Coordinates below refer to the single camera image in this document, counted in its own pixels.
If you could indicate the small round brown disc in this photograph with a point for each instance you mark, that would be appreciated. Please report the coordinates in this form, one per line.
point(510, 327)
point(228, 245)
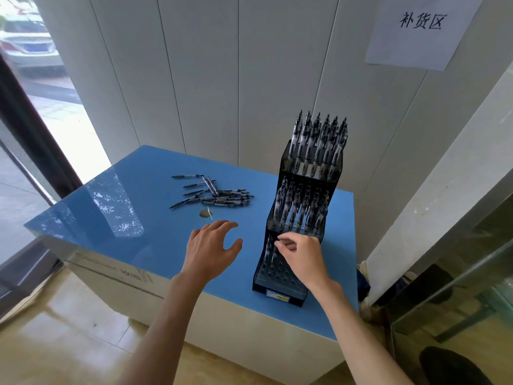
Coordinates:
point(205, 213)

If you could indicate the pile of black pens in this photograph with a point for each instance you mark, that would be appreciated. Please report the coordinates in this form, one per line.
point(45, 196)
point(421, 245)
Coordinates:
point(228, 200)

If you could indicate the black round object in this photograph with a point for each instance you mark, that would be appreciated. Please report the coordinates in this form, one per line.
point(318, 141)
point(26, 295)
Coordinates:
point(449, 368)

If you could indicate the person's right forearm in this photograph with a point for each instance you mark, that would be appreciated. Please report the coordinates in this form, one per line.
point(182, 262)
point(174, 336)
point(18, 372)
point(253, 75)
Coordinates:
point(360, 340)

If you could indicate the blue table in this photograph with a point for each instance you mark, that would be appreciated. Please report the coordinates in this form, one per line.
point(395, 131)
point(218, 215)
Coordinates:
point(160, 236)

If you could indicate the dark framed glass door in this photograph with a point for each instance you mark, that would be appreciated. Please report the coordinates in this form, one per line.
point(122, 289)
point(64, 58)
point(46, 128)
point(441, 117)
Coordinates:
point(40, 152)

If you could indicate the white paper sign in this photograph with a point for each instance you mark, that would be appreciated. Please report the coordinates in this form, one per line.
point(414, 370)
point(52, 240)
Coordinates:
point(421, 44)

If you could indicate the person's left forearm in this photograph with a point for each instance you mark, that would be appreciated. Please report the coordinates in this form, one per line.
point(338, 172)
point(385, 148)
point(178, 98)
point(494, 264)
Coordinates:
point(160, 336)

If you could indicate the row of black pens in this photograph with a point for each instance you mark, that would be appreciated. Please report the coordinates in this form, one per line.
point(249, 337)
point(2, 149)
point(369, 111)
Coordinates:
point(270, 252)
point(312, 148)
point(296, 208)

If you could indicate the steel framed glass partition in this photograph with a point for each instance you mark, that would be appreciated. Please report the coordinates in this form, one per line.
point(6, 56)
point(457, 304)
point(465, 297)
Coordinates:
point(481, 212)

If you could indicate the white parked car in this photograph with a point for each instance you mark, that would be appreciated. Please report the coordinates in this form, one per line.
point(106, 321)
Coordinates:
point(32, 48)

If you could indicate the person's left hand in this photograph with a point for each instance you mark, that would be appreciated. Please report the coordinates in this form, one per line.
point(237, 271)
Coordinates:
point(208, 256)

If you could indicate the dark blue bag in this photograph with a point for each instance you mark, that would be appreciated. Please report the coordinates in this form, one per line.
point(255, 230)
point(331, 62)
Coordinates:
point(362, 284)

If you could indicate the green plastic basket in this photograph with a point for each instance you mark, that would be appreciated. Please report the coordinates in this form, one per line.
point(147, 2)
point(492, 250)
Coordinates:
point(505, 300)

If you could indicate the person's right hand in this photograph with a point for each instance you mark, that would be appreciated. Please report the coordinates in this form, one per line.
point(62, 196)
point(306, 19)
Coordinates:
point(306, 260)

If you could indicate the black tiered pen display stand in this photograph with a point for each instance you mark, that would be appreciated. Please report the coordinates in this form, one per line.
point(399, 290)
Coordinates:
point(294, 299)

